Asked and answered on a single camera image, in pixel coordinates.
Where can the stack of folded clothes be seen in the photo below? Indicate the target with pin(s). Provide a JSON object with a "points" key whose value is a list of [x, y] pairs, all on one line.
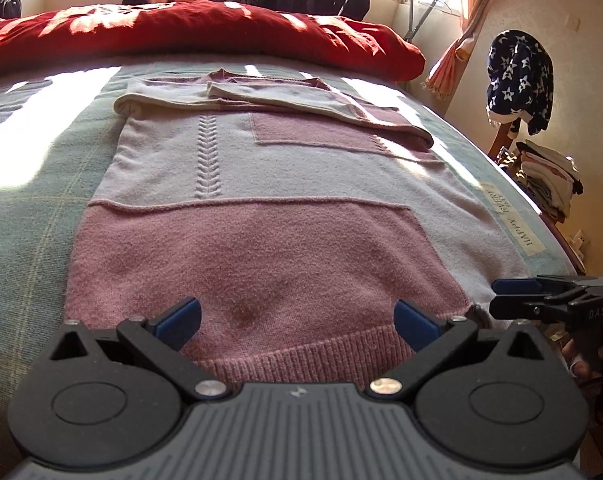
{"points": [[546, 180]]}

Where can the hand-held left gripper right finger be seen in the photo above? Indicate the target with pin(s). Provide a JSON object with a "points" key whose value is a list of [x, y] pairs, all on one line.
{"points": [[416, 322]]}

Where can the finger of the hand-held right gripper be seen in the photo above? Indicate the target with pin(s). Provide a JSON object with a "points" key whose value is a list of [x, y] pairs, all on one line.
{"points": [[519, 286], [519, 308]]}

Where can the orange striped curtain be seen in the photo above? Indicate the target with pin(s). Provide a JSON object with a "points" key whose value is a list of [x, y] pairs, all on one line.
{"points": [[461, 45]]}

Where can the white wall socket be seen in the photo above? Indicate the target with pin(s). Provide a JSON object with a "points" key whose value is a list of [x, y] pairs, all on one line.
{"points": [[574, 23]]}

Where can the star print dark cloth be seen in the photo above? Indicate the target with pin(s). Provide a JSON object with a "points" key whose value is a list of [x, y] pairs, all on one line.
{"points": [[519, 75]]}

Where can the person's right hand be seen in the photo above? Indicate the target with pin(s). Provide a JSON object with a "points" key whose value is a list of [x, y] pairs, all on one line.
{"points": [[579, 360]]}

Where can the pink and white knit sweater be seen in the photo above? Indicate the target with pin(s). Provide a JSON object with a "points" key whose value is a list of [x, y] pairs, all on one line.
{"points": [[261, 240]]}

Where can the red duvet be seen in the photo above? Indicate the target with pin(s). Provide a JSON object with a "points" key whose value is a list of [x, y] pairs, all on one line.
{"points": [[206, 30]]}

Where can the green checked blanket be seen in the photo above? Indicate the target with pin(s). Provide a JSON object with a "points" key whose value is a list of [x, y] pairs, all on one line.
{"points": [[26, 210]]}

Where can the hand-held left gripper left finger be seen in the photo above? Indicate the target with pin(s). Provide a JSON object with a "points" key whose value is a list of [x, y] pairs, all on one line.
{"points": [[179, 320]]}

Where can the wooden chair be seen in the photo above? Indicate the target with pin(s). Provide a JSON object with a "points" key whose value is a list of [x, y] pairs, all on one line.
{"points": [[501, 142]]}

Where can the metal drying rack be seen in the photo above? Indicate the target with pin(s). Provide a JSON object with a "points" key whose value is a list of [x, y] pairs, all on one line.
{"points": [[412, 20]]}

